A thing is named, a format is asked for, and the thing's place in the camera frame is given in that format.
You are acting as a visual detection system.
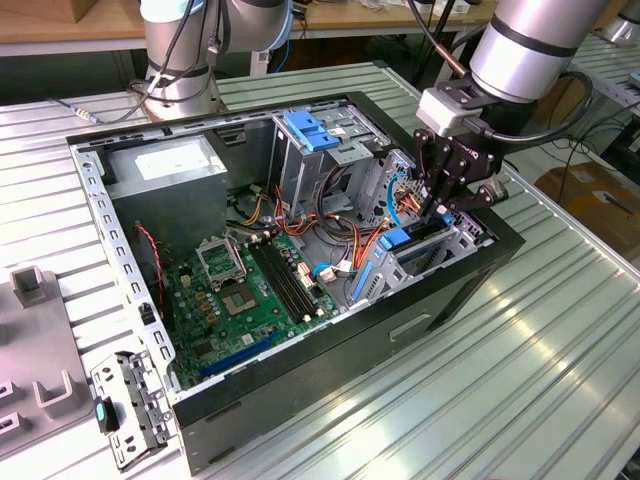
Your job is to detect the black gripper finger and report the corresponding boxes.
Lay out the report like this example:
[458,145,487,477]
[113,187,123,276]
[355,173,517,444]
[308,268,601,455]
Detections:
[412,127,449,220]
[443,183,497,218]

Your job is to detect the blue SATA wire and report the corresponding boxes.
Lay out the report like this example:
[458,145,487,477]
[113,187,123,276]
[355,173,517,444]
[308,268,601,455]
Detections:
[310,171,419,284]

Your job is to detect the hard disk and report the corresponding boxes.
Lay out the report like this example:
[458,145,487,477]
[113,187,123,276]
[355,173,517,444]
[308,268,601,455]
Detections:
[378,219,459,275]

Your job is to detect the metal disk bay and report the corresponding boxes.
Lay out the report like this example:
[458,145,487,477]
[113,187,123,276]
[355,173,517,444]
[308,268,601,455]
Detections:
[349,209,497,307]

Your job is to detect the brown cardboard box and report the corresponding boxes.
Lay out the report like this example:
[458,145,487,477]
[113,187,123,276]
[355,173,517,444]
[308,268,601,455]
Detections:
[534,162,640,234]
[63,0,146,25]

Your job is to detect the metal drive cage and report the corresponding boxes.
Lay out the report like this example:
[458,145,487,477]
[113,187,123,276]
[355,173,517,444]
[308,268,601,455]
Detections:
[268,102,419,224]

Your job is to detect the blue plastic bay latch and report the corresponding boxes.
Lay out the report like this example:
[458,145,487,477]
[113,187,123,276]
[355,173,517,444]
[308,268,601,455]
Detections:
[351,260,375,304]

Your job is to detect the wooden desk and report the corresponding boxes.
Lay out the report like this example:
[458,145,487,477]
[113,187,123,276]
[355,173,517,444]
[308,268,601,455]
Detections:
[289,0,501,41]
[0,0,151,57]

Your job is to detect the metal slat table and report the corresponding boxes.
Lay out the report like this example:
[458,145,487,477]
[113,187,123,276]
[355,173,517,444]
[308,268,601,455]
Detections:
[567,29,640,109]

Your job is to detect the black RAM slot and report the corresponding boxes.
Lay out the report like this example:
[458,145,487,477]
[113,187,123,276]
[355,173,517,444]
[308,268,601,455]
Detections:
[251,243,309,325]
[259,239,317,319]
[255,241,312,322]
[263,236,322,316]

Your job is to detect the black grey PC case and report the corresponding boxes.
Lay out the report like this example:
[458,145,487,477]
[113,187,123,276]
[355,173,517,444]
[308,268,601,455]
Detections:
[65,88,527,476]

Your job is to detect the metal socket cover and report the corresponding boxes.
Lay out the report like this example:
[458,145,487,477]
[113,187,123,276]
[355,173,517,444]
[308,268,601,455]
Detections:
[194,234,250,292]

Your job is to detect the CPU socket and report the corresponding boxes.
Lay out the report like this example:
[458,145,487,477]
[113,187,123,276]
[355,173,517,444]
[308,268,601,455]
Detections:
[221,283,260,317]

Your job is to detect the green motherboard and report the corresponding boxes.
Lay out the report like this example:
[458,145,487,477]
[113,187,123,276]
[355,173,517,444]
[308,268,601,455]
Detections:
[162,227,346,394]

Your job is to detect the grey power supply unit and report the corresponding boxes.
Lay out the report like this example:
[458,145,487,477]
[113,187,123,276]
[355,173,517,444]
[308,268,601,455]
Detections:
[102,133,230,251]

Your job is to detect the blue expansion slot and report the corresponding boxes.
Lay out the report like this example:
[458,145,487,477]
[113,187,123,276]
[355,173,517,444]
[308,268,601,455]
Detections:
[198,330,282,382]

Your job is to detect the black case fan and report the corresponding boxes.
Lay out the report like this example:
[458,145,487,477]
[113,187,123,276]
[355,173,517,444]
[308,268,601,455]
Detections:
[132,222,176,332]

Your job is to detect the grey parts rack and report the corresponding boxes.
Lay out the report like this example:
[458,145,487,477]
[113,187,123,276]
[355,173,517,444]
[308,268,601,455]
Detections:
[0,264,104,459]

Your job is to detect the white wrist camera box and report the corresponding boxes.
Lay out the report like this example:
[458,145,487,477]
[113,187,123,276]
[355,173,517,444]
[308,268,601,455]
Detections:
[414,85,482,137]

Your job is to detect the black cable bundle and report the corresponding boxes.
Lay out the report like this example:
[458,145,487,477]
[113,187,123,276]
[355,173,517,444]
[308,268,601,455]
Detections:
[313,163,362,244]

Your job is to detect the blue plastic drive bracket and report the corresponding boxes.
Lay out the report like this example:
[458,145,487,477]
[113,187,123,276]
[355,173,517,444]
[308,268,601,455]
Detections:
[283,110,342,154]

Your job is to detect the black camera cable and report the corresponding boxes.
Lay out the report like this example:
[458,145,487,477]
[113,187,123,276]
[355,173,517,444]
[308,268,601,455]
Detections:
[467,71,596,147]

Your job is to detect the red orange wire bundle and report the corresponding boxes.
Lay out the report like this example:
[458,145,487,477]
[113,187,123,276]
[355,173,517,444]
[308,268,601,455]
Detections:
[272,184,396,281]

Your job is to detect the yellow black wire bundle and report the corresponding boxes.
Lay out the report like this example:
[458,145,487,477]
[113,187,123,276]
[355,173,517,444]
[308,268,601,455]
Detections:
[233,183,275,227]

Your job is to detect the grey plug cable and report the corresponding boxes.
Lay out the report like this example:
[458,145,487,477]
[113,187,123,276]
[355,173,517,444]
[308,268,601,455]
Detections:
[47,97,151,126]

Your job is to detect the metal card retention bracket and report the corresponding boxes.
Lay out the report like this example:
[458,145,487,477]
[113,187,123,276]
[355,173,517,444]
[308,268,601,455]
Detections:
[88,348,175,474]

